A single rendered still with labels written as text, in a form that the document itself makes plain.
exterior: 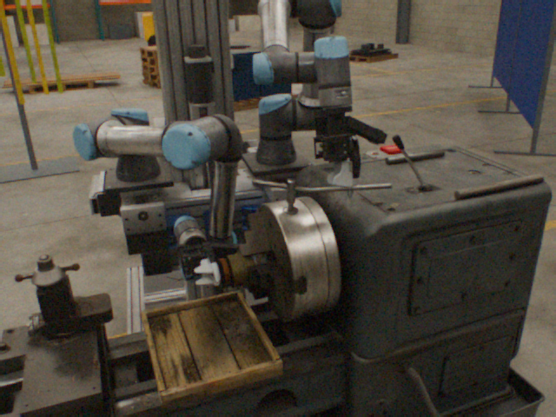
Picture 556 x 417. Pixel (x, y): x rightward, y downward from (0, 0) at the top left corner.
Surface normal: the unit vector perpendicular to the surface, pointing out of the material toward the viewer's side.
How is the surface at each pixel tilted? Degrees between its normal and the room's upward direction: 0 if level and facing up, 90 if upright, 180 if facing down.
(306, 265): 68
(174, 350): 0
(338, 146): 77
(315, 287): 90
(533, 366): 0
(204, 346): 0
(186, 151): 89
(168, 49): 90
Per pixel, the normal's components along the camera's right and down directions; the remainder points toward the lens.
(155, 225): 0.27, 0.39
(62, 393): -0.03, -0.91
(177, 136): -0.45, 0.36
